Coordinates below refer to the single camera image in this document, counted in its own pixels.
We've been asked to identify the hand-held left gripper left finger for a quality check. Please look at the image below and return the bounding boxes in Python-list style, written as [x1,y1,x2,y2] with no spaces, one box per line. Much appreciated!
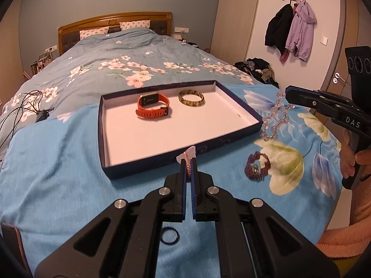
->
[34,159,192,278]

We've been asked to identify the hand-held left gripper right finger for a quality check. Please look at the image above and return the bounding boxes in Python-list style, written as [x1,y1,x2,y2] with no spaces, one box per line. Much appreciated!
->
[191,158,341,278]

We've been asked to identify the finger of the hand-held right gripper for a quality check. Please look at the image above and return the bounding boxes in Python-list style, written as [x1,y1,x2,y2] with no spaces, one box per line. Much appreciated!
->
[285,85,366,122]
[313,89,360,109]

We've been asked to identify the pink crystal bead bracelet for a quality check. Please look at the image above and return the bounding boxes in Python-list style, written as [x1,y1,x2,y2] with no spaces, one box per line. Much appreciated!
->
[260,91,296,140]

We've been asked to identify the shallow dark blue box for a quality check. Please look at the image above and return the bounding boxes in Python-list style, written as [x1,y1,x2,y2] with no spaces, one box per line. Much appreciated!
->
[99,80,263,181]

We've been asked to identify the garnet bead bracelet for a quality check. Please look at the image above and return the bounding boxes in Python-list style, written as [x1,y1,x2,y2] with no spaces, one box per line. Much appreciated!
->
[244,152,272,182]

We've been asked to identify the thin dark ring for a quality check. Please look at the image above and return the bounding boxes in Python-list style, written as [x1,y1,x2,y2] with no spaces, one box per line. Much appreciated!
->
[161,227,180,245]

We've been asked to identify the person's right forearm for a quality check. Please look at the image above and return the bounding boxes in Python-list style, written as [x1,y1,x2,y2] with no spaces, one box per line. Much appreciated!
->
[317,177,371,259]

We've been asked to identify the person's right hand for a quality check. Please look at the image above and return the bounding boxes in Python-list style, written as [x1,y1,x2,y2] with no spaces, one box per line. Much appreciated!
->
[339,127,371,180]

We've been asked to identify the pile of dark clothes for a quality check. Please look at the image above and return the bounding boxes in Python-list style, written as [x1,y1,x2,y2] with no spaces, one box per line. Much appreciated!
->
[233,58,280,89]

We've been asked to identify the purple jacket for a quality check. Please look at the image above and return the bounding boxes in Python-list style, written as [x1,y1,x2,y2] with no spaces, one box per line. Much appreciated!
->
[285,0,317,62]

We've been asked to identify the beige door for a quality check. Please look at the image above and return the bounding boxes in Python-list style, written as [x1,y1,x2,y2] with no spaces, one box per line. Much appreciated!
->
[320,0,371,99]

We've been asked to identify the black jacket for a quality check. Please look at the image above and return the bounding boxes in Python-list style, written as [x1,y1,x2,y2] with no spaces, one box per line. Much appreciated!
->
[264,4,294,57]

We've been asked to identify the orange smartwatch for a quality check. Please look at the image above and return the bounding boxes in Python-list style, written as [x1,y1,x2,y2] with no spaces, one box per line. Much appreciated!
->
[136,93,172,120]

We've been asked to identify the tortoiseshell bangle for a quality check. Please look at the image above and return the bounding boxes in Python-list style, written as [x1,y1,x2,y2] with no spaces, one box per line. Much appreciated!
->
[178,90,206,107]

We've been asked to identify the beige wardrobe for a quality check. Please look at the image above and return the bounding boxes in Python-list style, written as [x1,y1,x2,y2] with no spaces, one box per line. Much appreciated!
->
[210,0,263,64]

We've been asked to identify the bright blue flower blanket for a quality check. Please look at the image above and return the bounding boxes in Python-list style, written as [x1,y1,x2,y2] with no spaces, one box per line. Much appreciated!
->
[0,84,344,278]

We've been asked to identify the nightstand clutter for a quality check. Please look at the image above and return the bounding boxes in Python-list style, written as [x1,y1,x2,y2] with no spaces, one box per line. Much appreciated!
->
[172,33,200,48]

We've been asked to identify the floral blue-grey duvet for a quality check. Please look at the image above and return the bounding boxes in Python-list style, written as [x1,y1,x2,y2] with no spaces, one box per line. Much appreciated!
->
[0,27,280,163]

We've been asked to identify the black charger box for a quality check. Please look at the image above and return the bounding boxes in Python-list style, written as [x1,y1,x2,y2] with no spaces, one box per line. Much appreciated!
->
[35,109,54,123]

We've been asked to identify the patterned white pillow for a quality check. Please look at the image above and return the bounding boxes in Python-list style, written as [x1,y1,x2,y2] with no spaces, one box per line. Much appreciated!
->
[120,20,151,31]
[80,27,110,40]

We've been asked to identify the wooden bed headboard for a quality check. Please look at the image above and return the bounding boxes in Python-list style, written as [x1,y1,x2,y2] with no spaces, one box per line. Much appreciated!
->
[57,12,173,57]

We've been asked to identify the cluster of cosmetics bottles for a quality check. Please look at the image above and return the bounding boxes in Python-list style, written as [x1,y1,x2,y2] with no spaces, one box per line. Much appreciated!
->
[29,51,58,77]

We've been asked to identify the brown wooden board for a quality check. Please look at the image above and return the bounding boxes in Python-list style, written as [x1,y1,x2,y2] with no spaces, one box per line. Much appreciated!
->
[0,223,32,278]

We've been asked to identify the black cable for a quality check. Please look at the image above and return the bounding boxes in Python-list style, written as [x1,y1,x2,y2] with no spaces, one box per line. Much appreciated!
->
[0,90,55,148]

